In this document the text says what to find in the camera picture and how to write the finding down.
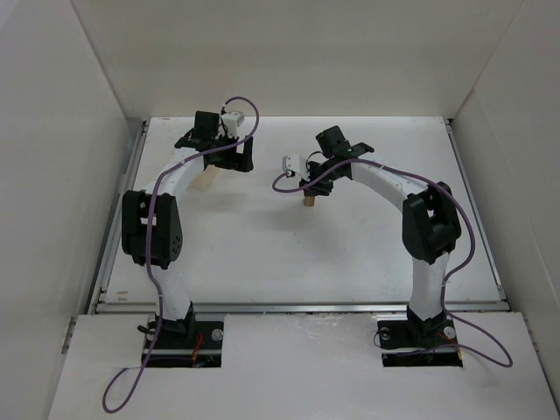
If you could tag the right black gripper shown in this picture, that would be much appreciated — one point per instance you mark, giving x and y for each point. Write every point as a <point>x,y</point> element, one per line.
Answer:
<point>319,183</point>

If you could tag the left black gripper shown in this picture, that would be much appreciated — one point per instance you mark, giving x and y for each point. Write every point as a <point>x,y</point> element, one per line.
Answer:
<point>234,158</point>

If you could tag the light wood block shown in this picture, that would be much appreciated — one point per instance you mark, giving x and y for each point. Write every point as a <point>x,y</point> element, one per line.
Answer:
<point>309,201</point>

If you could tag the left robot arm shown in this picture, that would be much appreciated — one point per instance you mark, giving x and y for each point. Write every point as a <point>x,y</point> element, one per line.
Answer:
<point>151,229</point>

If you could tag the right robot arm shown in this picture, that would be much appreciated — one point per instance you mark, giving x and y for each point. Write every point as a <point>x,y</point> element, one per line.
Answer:
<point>430,229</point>

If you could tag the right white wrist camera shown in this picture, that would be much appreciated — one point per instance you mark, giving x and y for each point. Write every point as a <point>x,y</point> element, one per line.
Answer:
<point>293,165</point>

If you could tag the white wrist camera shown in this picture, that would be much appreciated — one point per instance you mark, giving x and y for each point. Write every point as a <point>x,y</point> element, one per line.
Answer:
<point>230,121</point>
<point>293,165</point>

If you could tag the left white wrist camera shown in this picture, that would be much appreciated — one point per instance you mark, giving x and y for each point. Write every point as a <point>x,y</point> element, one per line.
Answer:
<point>230,121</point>

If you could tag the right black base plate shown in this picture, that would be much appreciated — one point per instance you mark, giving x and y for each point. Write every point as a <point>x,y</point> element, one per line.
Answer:
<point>402,348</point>

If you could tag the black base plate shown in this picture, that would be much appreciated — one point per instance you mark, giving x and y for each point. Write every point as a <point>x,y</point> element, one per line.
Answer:
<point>203,349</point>
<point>402,348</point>

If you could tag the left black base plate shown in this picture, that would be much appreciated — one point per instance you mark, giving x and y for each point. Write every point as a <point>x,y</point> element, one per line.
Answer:
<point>203,349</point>

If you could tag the aluminium table edge rail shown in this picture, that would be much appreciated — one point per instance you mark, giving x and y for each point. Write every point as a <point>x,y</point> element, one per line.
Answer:
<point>110,240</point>

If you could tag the front aluminium rail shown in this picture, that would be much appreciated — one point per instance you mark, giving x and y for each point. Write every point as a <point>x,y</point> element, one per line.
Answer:
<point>268,308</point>

